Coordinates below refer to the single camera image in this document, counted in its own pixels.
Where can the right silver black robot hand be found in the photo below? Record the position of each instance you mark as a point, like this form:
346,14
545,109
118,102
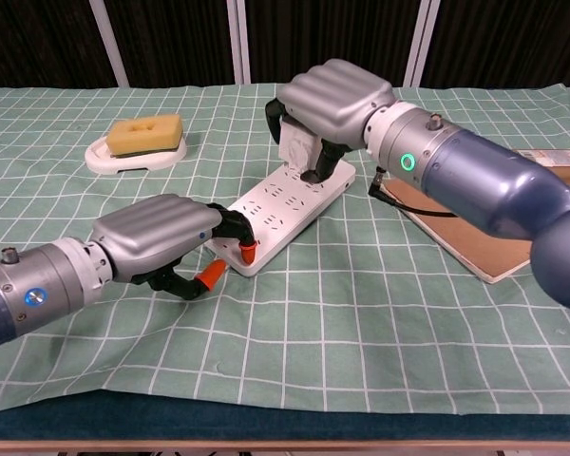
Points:
337,100

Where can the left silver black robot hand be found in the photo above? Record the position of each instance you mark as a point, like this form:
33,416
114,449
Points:
152,233

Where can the white plug adapter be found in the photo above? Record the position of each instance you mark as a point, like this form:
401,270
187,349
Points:
297,142

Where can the white power strip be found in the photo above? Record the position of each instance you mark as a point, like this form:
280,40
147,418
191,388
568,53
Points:
285,223

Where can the left blue silver robot arm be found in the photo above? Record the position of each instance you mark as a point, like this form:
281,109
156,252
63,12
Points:
43,290

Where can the right blue silver robot arm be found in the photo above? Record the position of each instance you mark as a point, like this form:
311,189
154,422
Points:
480,185

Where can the white soap dish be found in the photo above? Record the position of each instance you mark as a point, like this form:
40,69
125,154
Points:
138,164

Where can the yellow sponge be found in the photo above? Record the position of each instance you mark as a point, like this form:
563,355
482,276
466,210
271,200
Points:
145,135

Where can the wooden board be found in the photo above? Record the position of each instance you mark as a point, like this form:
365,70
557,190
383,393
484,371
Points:
456,247

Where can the green white grid tablecloth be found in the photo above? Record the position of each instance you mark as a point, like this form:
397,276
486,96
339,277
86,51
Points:
313,332

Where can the dark teal under cloth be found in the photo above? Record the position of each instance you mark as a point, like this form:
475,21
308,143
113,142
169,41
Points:
285,425

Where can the white partition frame post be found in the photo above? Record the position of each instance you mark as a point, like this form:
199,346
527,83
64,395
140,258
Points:
420,43
109,43
240,43

